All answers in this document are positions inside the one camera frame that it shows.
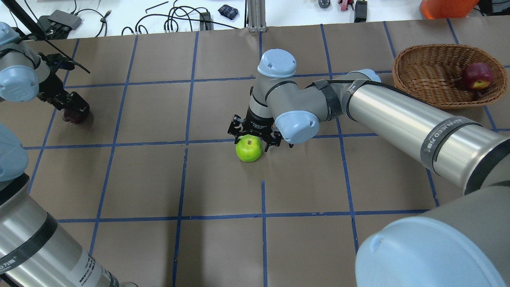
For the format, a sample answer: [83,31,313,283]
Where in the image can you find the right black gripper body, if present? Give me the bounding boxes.
[244,109,277,140]

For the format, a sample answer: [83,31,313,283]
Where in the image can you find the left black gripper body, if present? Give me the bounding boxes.
[38,72,70,110]

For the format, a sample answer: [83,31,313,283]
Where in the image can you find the dark red apple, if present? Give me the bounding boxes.
[62,107,90,125]

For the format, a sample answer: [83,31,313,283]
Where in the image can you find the green apple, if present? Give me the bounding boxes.
[235,135,262,162]

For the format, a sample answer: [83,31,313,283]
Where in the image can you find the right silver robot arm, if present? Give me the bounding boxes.
[228,49,509,287]

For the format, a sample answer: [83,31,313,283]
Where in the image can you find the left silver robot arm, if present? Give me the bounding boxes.
[0,22,135,287]

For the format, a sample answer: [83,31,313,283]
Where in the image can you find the wicker basket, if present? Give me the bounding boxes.
[392,44,509,110]

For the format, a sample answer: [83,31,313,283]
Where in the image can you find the black monitor stand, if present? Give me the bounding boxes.
[1,0,46,40]

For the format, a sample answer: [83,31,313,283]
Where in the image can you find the grey usb hub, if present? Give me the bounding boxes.
[47,10,83,31]

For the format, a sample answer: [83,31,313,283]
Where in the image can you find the dark blue small pouch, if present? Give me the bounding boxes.
[218,5,239,20]

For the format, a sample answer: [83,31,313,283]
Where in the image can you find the orange cylindrical container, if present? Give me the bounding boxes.
[419,0,479,20]

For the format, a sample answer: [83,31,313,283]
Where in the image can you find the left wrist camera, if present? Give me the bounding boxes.
[38,53,78,73]

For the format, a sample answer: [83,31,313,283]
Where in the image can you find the aluminium frame post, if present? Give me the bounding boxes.
[246,0,267,32]

